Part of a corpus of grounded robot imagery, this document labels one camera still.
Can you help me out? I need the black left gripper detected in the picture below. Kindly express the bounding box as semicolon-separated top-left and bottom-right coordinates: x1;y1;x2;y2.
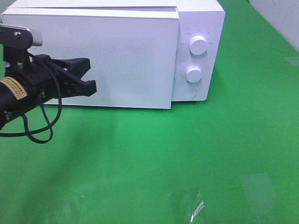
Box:
21;54;97;105

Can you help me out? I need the white microwave door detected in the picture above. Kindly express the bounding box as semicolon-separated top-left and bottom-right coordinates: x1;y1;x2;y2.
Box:
2;6;179;109

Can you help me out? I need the round door release button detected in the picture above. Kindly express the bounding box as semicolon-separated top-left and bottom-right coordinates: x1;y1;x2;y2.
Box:
183;87;197;99

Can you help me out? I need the white microwave knob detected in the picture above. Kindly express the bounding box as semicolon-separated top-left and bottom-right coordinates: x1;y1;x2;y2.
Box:
189;35;208;56
185;66;202;83

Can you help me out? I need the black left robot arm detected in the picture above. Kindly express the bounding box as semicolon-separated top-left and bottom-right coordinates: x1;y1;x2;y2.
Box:
0;54;97;127

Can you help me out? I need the white microwave oven body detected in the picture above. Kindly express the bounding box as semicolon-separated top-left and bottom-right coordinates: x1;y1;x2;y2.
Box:
6;0;225;103

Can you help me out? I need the clear tape strip front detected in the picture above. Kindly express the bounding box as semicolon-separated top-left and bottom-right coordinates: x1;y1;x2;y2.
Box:
170;187;205;223

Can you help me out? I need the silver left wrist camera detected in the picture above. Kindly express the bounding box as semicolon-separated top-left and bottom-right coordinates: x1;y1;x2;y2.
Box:
0;23;43;69

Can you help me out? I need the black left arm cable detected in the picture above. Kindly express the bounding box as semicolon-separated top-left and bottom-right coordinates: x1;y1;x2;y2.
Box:
0;52;63;144

